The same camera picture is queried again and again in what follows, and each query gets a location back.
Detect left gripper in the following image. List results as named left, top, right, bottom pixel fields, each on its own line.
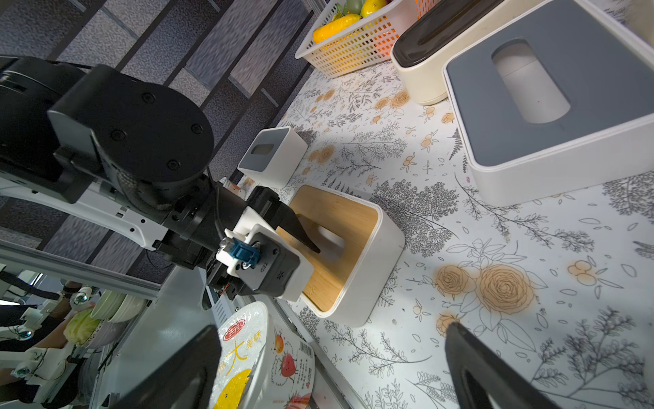
left=207, top=186, right=320, bottom=300

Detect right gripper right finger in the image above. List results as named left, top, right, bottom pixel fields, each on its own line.
left=445, top=323, right=557, bottom=408

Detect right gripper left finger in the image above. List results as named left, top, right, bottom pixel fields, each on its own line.
left=112, top=325, right=221, bottom=408

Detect white box bamboo lid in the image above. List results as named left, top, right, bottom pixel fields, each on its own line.
left=277, top=185, right=405, bottom=327

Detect white box grey lid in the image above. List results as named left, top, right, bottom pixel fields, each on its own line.
left=443, top=1, right=653, bottom=206
left=237, top=127, right=308, bottom=189

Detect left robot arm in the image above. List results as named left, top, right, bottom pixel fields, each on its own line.
left=1, top=56, right=315, bottom=302

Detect instant noodle cup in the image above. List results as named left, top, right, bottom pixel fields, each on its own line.
left=209, top=302, right=269, bottom=408

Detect pink packaged item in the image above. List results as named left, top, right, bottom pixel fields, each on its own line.
left=255, top=324, right=316, bottom=408

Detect stacked plates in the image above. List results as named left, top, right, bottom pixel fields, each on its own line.
left=90, top=291, right=146, bottom=323

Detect floral table cloth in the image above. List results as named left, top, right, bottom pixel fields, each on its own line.
left=279, top=61, right=653, bottom=408

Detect green cabbage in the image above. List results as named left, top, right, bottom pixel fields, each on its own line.
left=64, top=308, right=102, bottom=345

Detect yellow toy banana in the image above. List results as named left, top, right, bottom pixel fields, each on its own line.
left=312, top=14, right=362, bottom=44

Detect white plastic fruit basket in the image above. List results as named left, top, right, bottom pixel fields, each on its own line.
left=295, top=0, right=439, bottom=78

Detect cream box dark lid left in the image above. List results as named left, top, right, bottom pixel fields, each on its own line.
left=391, top=0, right=540, bottom=106

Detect yellow-green toy lemon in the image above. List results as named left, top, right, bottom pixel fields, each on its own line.
left=359, top=0, right=388, bottom=18

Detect aluminium rail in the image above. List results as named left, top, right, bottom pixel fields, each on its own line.
left=1, top=241, right=365, bottom=408

